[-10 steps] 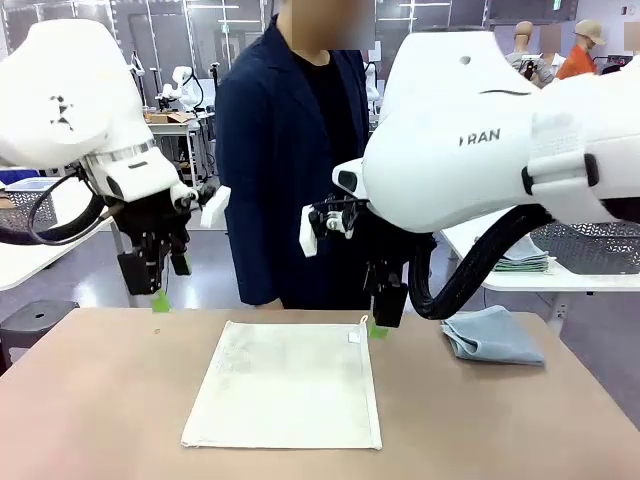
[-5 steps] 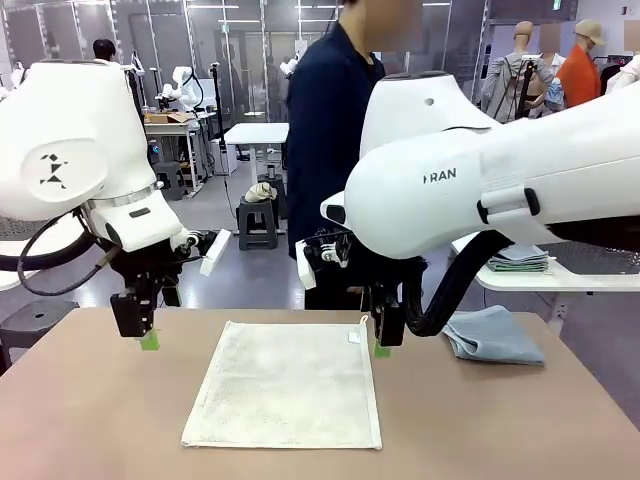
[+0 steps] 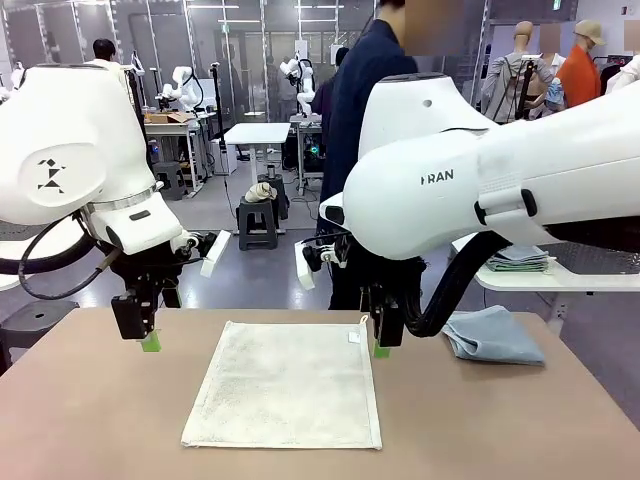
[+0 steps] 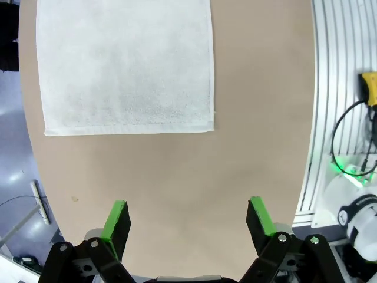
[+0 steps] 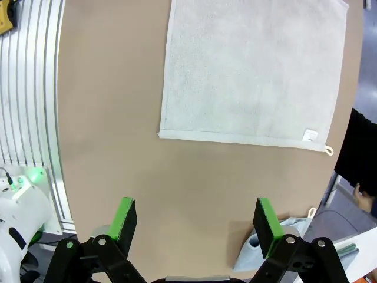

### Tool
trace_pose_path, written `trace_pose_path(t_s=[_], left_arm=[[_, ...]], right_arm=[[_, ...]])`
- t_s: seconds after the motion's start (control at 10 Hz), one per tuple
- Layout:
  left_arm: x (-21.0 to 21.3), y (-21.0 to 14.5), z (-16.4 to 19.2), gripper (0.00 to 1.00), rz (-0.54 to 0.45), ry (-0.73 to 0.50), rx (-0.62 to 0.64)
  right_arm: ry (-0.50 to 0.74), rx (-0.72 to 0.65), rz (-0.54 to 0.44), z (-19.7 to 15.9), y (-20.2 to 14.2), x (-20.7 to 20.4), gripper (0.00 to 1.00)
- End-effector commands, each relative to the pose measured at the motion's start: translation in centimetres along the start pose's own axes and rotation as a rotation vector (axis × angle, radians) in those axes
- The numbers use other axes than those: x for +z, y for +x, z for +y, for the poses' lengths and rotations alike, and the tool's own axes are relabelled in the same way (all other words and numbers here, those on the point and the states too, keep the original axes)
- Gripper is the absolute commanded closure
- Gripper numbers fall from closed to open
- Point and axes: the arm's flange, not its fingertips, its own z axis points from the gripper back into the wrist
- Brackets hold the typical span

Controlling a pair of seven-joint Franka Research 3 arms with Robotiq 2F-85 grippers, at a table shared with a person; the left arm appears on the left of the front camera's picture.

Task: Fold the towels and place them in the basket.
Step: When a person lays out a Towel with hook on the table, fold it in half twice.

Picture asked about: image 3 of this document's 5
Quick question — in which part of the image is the person in navy jacket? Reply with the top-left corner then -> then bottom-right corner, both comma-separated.
318,0 -> 426,311

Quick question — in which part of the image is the mannequin in orange jacket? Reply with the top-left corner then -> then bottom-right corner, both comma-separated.
555,19 -> 609,109

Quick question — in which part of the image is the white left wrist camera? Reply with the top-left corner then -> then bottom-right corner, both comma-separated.
199,228 -> 233,279

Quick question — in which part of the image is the light blue towel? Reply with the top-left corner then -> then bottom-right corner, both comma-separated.
441,305 -> 547,367

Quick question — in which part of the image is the mannequin in orange trousers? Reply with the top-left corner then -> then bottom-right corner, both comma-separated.
604,52 -> 640,96

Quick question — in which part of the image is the cardboard box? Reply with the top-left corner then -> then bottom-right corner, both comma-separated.
143,110 -> 197,125

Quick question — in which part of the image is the white standing desk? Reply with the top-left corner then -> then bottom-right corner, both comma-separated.
223,122 -> 292,236

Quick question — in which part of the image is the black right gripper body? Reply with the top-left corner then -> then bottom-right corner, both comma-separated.
357,257 -> 427,306

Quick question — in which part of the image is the person in dark hoodie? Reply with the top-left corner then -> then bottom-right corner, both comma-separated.
312,47 -> 351,151

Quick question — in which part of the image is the white workbench desk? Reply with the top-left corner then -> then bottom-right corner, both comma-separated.
143,119 -> 207,194

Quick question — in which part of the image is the man in cream shirt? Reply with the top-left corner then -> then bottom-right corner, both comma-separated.
82,38 -> 129,71

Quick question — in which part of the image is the black camera tripod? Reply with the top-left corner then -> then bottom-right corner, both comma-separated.
492,52 -> 545,124

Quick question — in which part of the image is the folded grey towel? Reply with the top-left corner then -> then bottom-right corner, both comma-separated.
488,243 -> 557,265

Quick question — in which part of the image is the black camera pole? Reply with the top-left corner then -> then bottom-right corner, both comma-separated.
209,62 -> 227,147

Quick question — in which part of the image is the grey plastic stool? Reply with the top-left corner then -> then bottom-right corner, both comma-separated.
257,173 -> 291,221
149,160 -> 189,202
237,195 -> 280,252
0,299 -> 80,376

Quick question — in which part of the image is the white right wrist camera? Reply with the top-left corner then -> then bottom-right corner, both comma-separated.
293,242 -> 317,292

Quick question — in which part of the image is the white towel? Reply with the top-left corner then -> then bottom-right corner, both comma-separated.
180,314 -> 384,450

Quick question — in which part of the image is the black tripod pole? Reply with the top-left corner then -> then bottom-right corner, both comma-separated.
127,69 -> 147,136

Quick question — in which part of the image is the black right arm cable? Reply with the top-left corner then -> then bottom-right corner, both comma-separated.
403,232 -> 640,339

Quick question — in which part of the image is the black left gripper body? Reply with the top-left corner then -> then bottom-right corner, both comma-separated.
107,249 -> 184,301

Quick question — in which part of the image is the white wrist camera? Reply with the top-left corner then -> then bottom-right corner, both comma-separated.
199,228 -> 233,279
293,242 -> 317,292

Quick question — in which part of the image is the beige cloth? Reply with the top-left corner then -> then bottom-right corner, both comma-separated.
243,182 -> 278,204

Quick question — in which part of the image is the mannequin in grey shirt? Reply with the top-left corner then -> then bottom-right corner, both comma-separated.
479,20 -> 557,126

